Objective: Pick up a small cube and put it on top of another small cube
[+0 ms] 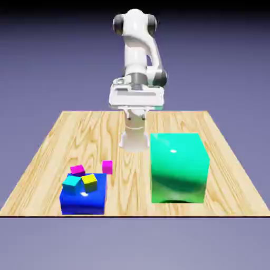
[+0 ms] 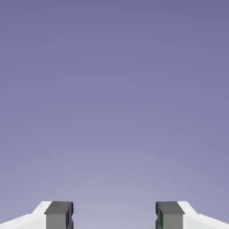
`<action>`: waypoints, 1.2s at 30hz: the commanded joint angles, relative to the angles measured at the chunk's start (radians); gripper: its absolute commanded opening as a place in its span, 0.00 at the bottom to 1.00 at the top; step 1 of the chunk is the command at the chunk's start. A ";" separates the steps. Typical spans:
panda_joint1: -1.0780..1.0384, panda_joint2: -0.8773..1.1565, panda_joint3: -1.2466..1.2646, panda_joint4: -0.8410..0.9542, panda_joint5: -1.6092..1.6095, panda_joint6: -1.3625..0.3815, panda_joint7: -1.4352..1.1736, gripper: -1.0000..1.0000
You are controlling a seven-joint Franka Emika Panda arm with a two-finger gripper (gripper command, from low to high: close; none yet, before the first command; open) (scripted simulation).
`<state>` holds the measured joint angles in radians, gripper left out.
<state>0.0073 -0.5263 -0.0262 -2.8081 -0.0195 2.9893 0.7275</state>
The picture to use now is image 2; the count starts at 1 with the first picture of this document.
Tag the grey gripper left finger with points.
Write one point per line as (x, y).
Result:
(56, 217)

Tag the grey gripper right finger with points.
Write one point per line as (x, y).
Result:
(171, 217)

